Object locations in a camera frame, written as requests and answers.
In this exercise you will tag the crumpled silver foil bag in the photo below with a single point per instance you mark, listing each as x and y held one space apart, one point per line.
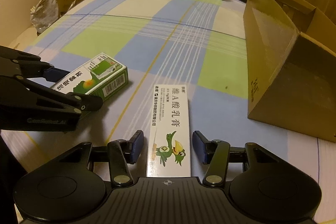
43 11

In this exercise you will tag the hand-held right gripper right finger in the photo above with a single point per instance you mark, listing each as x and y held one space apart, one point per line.
199 146

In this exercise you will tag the long white bird-print box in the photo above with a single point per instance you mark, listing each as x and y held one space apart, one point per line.
168 113

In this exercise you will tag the checked tablecloth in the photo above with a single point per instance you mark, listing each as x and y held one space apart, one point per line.
183 50

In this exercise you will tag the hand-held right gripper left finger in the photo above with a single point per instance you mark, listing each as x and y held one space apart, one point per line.
137 146

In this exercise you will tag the small green medicine box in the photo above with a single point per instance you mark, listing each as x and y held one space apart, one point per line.
105 74

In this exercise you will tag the large cardboard box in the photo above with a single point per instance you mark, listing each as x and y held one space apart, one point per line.
262 69

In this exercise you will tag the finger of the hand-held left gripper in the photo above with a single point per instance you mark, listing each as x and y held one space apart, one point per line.
86 104
55 73

